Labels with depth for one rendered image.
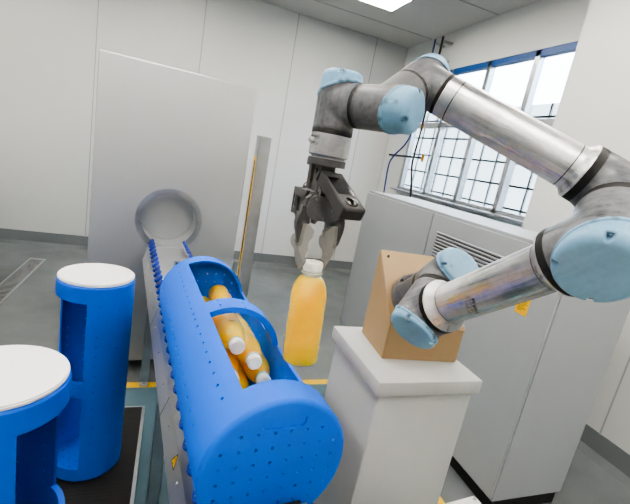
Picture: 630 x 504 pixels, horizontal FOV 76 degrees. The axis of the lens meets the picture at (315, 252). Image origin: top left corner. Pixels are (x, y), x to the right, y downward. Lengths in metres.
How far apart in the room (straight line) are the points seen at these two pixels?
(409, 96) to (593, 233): 0.32
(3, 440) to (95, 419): 0.90
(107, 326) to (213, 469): 1.11
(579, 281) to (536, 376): 1.66
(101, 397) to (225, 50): 4.65
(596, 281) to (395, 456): 0.75
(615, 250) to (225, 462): 0.67
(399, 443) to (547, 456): 1.61
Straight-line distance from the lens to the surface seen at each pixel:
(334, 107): 0.74
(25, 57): 5.93
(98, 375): 1.90
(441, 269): 0.99
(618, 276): 0.67
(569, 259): 0.66
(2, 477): 1.20
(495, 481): 2.59
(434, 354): 1.23
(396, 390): 1.08
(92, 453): 2.12
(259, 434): 0.78
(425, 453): 1.29
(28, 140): 5.91
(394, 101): 0.68
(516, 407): 2.38
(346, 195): 0.70
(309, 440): 0.83
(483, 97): 0.79
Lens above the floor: 1.65
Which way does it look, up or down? 13 degrees down
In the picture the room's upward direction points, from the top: 11 degrees clockwise
